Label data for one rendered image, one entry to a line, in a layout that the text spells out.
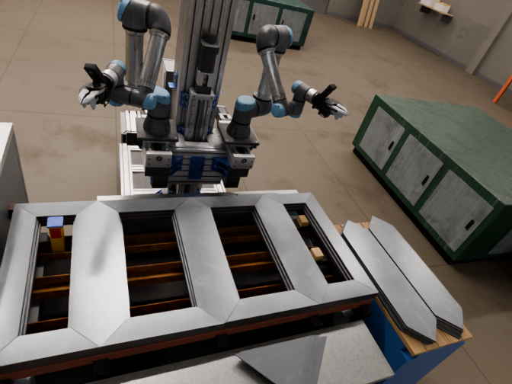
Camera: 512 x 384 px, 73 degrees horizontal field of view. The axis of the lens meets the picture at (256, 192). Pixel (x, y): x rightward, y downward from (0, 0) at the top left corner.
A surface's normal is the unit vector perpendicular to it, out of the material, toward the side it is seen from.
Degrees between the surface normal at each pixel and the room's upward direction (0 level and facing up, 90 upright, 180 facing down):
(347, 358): 0
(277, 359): 0
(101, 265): 0
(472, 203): 90
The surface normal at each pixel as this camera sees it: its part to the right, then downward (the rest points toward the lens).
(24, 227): 0.25, -0.76
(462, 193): -0.93, 0.00
